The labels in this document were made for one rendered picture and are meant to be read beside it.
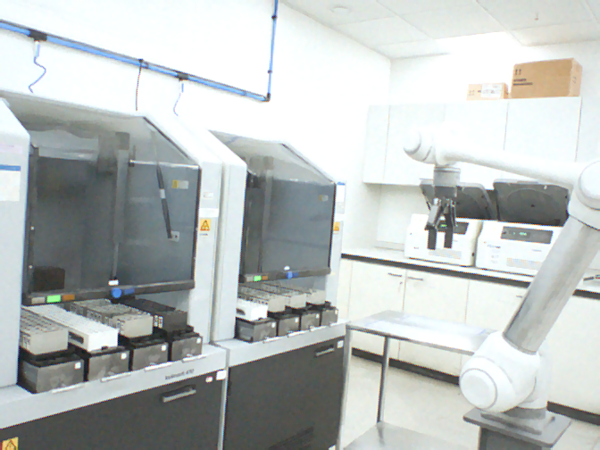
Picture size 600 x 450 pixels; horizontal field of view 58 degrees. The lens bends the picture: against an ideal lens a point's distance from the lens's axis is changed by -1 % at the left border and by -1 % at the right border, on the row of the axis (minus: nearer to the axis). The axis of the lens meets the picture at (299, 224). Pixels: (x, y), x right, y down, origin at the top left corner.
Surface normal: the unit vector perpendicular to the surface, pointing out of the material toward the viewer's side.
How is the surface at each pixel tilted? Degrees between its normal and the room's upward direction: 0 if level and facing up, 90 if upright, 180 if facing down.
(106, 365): 90
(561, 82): 90
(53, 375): 90
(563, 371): 90
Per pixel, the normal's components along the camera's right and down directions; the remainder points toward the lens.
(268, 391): 0.78, 0.10
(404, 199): -0.62, -0.01
